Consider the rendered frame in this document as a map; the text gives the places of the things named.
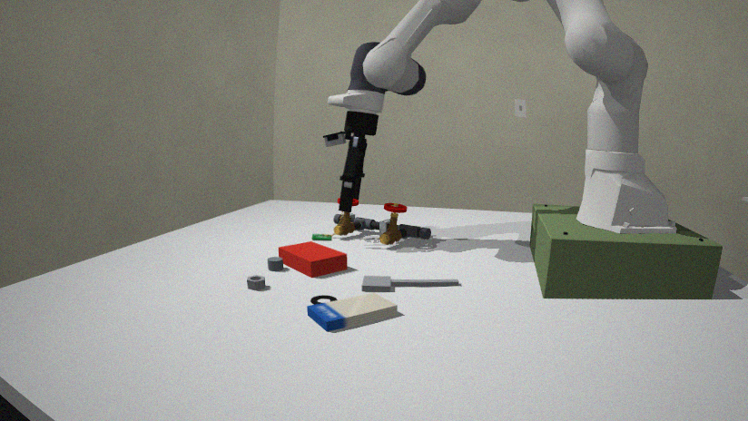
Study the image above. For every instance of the black rubber o-ring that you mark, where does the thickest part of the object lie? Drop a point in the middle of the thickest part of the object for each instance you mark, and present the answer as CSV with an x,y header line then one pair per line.
x,y
314,299

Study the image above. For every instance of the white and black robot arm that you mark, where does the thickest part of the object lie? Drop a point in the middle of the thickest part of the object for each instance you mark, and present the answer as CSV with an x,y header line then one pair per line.
x,y
618,196

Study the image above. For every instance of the red flat rectangular block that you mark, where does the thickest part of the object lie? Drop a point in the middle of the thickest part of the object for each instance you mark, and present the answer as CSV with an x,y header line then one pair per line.
x,y
312,259

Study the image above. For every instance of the dark grey cylinder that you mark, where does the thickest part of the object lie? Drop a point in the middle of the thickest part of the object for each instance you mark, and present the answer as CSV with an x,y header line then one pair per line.
x,y
275,264

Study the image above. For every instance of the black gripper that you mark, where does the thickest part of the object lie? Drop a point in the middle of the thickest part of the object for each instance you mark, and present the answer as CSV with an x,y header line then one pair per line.
x,y
360,124

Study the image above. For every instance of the grey hex nut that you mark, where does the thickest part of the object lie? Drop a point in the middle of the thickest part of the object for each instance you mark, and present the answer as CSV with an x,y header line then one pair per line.
x,y
256,284

